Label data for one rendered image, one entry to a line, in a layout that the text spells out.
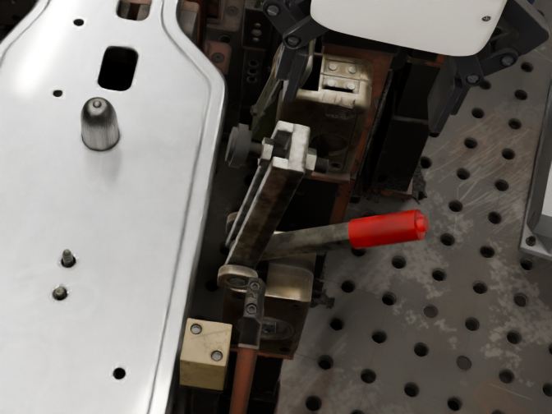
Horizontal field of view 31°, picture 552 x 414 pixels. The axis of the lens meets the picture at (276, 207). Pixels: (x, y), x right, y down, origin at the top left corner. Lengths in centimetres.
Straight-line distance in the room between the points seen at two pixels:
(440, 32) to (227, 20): 83
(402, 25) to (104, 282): 38
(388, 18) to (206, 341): 30
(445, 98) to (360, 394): 58
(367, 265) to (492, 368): 18
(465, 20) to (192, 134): 40
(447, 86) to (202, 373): 29
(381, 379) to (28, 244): 46
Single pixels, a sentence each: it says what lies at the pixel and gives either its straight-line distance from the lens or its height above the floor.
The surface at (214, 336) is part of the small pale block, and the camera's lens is 73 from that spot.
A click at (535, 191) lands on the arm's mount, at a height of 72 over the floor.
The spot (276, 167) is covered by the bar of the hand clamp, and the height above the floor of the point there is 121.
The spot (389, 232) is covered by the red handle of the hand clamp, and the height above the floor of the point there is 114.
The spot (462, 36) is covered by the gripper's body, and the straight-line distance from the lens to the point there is 55.
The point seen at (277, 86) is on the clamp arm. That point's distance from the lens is 84.
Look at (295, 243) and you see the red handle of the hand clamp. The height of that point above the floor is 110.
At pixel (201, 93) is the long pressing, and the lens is 92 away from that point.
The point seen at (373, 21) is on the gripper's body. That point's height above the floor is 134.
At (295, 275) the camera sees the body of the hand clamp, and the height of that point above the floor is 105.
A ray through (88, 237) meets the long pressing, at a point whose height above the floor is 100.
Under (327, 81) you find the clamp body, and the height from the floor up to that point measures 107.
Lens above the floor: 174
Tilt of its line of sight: 60 degrees down
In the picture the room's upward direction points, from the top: 10 degrees clockwise
